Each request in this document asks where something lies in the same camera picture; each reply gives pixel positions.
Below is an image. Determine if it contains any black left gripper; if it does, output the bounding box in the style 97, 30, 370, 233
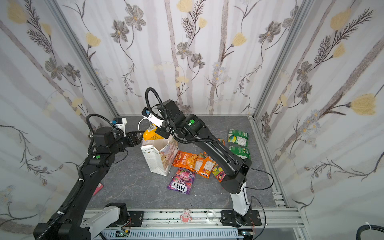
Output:
108, 129, 145, 156

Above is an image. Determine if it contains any orange green Fox's candy bag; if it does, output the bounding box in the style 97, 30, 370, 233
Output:
212, 164, 226, 183

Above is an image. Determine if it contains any pink object at left edge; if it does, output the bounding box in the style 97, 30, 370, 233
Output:
93, 183, 104, 195

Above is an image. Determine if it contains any green snack packet lower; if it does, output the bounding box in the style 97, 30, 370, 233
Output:
229, 146, 251, 159

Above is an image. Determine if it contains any green snack packet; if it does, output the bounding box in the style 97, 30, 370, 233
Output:
229, 146, 251, 159
228, 129, 249, 147

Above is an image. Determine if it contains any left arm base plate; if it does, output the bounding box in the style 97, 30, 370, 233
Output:
104, 209, 145, 228

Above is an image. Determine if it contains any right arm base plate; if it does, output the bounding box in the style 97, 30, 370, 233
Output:
220, 209, 262, 228

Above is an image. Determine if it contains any green snack packet upper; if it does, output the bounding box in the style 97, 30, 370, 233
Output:
228, 129, 249, 147

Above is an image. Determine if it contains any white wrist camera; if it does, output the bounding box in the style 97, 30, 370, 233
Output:
112, 118, 127, 136
142, 107, 164, 128

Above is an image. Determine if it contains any orange white snack packet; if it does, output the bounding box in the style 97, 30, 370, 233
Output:
188, 153, 216, 179

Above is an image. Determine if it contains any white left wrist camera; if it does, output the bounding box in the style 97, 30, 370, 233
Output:
112, 118, 127, 136

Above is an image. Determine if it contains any orange snack packet back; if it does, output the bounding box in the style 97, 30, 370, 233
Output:
218, 139, 226, 145

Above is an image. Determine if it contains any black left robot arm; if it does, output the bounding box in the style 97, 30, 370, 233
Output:
33, 114, 142, 240

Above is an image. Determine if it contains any purple Fox's candy bag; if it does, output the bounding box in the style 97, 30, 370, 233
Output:
167, 168, 196, 195

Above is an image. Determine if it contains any white slotted cable duct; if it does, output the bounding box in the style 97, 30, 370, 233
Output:
102, 229, 244, 240

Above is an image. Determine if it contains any aluminium front rail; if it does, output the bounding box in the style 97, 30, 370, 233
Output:
80, 208, 305, 230

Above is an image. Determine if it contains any white cartoon paper bag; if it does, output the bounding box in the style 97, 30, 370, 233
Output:
141, 135, 179, 176

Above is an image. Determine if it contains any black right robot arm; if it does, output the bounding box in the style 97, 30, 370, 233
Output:
142, 87, 254, 227

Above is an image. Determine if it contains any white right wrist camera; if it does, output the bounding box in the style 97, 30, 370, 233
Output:
142, 107, 164, 128

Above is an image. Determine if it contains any orange red snack packet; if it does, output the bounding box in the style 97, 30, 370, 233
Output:
173, 151, 198, 170

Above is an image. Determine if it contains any yellow mango candy bag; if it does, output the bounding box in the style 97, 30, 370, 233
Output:
143, 124, 164, 141

